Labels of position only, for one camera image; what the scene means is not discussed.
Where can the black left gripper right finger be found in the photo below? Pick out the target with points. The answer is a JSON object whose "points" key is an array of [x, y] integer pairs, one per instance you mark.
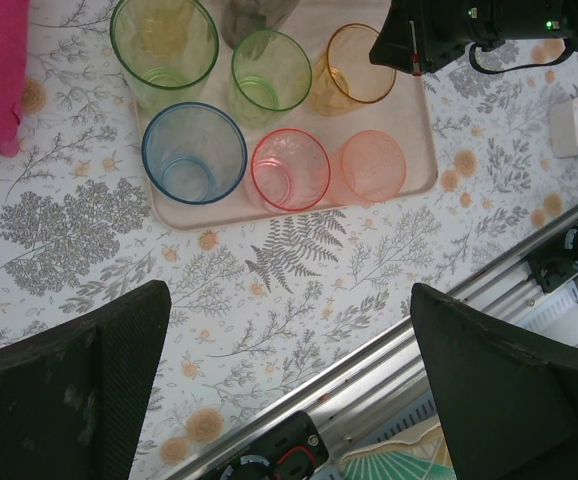
{"points": [[509, 400]]}

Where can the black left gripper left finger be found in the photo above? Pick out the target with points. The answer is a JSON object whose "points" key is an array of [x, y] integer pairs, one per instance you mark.
{"points": [[44, 410]]}

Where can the short amber drinking glass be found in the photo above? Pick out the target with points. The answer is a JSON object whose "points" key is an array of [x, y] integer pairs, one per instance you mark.
{"points": [[359, 85]]}

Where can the salmon textured drinking glass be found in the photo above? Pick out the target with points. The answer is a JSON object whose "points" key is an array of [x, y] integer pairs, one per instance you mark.
{"points": [[374, 165]]}

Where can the small green drinking glass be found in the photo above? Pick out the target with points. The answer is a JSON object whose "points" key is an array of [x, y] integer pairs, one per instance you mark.
{"points": [[269, 95]]}

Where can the large grey drinking glass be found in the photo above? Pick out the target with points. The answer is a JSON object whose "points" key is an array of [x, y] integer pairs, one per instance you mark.
{"points": [[254, 22]]}

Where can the pink red-rimmed drinking glass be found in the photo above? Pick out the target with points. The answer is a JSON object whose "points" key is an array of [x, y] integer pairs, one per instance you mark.
{"points": [[284, 185]]}

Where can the blue drinking glass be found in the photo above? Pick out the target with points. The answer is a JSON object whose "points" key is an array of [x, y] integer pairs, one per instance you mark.
{"points": [[189, 175]]}

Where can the large green drinking glass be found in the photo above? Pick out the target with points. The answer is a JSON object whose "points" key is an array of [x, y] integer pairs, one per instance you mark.
{"points": [[169, 75]]}

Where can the beige rectangular tray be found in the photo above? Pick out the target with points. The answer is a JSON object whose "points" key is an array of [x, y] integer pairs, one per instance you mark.
{"points": [[419, 150]]}

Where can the green and beige patterned pillow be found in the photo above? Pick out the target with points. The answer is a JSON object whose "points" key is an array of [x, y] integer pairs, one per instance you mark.
{"points": [[394, 460]]}

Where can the floral print tablecloth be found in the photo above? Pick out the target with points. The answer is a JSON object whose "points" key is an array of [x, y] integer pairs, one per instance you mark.
{"points": [[269, 300]]}

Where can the wide aluminium frame rail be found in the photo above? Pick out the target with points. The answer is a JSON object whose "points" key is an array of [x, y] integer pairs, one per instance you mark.
{"points": [[359, 385]]}

